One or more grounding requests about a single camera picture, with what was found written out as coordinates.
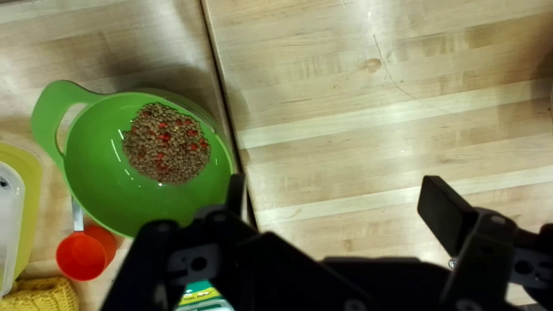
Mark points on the white plastic scraper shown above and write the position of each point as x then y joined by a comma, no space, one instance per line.
11,229

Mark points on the orange measuring cup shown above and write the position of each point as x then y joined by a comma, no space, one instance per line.
84,255

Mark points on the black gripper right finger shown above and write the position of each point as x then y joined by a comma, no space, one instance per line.
485,252

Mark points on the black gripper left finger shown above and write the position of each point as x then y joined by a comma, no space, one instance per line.
174,259

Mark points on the brown red bean mix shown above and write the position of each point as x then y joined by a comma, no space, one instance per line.
167,143

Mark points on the yellow translucent plastic container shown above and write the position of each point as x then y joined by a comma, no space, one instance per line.
32,195

